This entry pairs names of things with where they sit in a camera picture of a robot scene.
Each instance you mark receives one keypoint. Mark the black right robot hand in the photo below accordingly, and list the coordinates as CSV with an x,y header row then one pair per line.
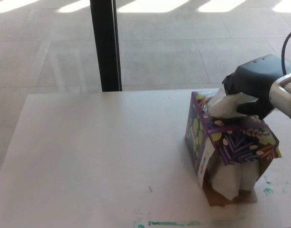
x,y
255,78

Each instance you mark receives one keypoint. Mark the white tissue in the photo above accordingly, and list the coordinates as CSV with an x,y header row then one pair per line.
x,y
222,107
225,183

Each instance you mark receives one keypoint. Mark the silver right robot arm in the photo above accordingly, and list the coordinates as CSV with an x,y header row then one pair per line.
x,y
285,95

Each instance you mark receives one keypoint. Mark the purple floral tissue box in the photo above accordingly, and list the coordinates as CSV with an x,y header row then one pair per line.
x,y
240,145

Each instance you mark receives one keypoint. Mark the folded white tissue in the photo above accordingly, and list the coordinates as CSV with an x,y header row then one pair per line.
x,y
225,183

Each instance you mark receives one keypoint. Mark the black window frame post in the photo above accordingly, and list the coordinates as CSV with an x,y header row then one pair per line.
x,y
106,47

